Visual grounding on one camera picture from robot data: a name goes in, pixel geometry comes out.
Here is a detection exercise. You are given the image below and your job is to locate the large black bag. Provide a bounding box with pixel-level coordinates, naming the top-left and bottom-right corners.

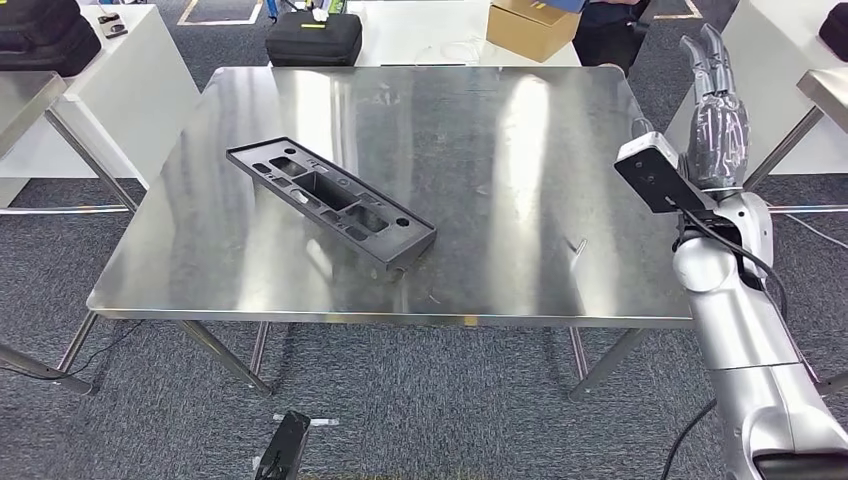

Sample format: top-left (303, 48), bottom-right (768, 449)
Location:
top-left (0, 0), bottom-right (103, 78)

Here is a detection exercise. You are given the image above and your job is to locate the black zip bag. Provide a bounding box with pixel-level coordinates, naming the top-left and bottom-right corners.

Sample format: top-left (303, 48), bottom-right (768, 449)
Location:
top-left (265, 11), bottom-right (364, 68)

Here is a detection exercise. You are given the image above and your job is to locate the large stainless steel table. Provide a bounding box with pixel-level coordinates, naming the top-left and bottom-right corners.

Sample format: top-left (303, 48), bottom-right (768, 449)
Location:
top-left (86, 64), bottom-right (697, 403)

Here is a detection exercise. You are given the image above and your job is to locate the black camera bracket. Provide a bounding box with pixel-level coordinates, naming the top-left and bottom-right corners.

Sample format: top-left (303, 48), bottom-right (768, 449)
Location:
top-left (674, 198), bottom-right (745, 248)

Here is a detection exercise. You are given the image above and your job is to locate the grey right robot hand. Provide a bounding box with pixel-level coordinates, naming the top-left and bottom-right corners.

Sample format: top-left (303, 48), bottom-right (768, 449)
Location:
top-left (678, 23), bottom-right (752, 195)

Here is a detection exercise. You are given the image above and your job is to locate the small black device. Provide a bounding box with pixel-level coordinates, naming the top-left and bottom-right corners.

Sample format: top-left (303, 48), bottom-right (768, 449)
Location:
top-left (97, 11), bottom-right (129, 39)

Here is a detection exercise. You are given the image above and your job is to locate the clear coiled tube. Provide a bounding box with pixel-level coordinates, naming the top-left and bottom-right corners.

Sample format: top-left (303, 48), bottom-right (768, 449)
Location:
top-left (417, 36), bottom-right (490, 66)

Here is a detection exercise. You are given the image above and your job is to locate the white cabinet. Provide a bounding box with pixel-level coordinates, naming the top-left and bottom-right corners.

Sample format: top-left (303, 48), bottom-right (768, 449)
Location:
top-left (664, 0), bottom-right (848, 177)
top-left (0, 3), bottom-right (202, 209)

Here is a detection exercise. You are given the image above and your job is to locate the white floor cable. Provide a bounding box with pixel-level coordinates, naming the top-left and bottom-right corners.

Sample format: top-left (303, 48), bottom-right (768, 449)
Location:
top-left (784, 213), bottom-right (848, 252)

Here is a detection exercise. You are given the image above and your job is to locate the black plastic panel part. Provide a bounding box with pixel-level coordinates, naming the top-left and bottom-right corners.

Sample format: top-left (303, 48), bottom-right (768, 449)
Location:
top-left (225, 136), bottom-right (439, 273)

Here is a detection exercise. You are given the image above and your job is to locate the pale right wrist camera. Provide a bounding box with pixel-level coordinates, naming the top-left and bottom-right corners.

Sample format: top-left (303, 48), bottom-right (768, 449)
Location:
top-left (614, 131), bottom-right (715, 215)

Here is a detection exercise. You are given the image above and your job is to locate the white paper strip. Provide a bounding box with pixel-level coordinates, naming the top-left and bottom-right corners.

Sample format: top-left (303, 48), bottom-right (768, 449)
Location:
top-left (272, 415), bottom-right (340, 429)

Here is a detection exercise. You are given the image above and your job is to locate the pale floor tape square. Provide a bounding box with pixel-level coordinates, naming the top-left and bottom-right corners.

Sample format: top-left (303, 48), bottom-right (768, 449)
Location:
top-left (176, 0), bottom-right (264, 28)
top-left (652, 0), bottom-right (704, 21)

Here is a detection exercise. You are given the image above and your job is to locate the black floor cable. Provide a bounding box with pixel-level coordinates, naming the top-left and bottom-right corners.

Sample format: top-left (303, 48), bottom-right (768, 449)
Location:
top-left (0, 319), bottom-right (144, 383)

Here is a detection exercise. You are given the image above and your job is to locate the brown cardboard box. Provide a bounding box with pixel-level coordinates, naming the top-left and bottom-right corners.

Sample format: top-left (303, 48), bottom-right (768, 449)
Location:
top-left (485, 0), bottom-right (583, 64)

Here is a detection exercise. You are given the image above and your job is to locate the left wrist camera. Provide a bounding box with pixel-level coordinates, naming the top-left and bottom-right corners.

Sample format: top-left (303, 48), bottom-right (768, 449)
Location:
top-left (254, 410), bottom-right (313, 480)

